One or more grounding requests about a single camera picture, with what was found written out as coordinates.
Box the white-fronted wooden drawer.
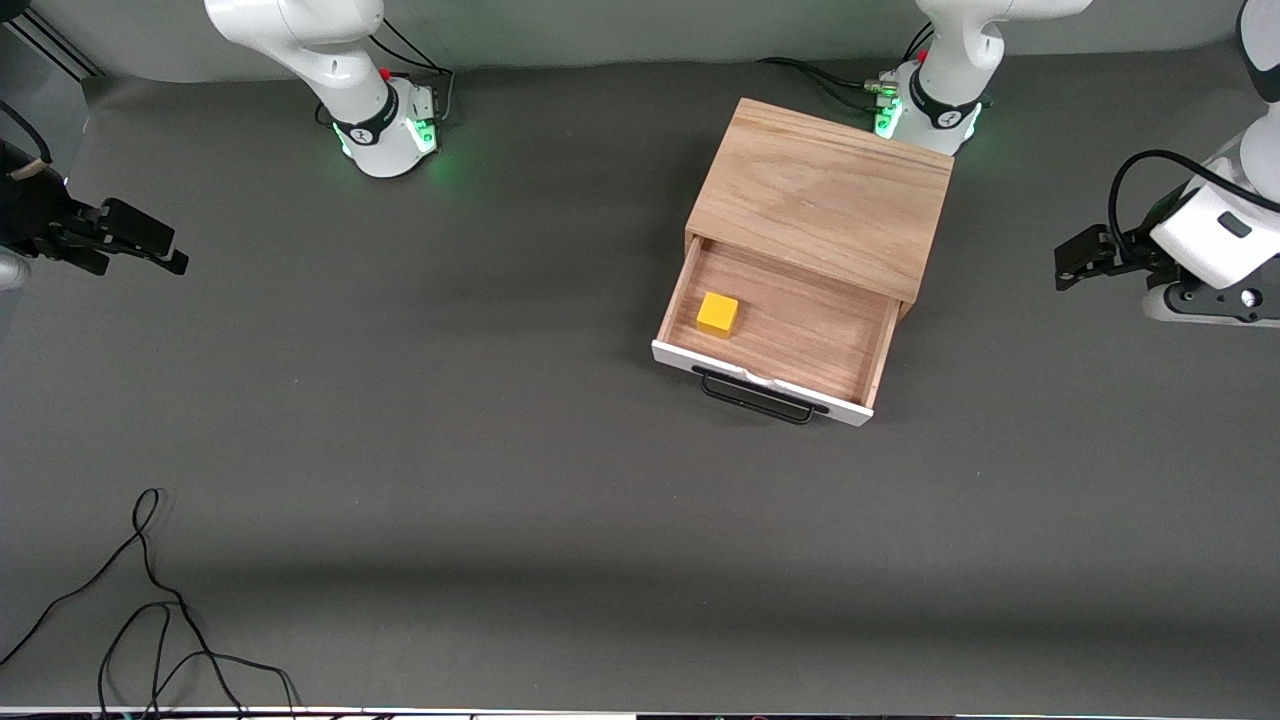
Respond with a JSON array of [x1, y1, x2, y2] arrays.
[[652, 236, 903, 428]]

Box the yellow cube block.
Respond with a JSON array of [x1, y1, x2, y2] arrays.
[[696, 292, 740, 339]]

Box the wooden drawer cabinet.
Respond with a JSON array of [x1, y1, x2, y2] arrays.
[[684, 97, 955, 321]]

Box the looped black loose cable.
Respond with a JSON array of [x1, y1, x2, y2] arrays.
[[97, 600, 301, 719]]

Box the long black loose cable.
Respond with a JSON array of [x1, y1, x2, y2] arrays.
[[0, 488, 246, 719]]

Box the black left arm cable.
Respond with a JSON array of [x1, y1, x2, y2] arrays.
[[1108, 150, 1280, 251]]

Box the black drawer handle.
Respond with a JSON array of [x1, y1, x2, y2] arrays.
[[692, 365, 831, 426]]

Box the black right base cable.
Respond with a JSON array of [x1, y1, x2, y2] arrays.
[[373, 12, 457, 129]]

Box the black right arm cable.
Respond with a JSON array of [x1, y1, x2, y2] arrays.
[[0, 100, 51, 166]]

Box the black left base cable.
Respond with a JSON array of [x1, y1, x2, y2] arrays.
[[757, 57, 891, 111]]

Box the metal frame rail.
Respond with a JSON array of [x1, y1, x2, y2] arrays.
[[0, 15, 106, 81]]

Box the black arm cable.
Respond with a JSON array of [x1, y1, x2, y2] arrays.
[[0, 100, 51, 166], [1108, 150, 1280, 251]]

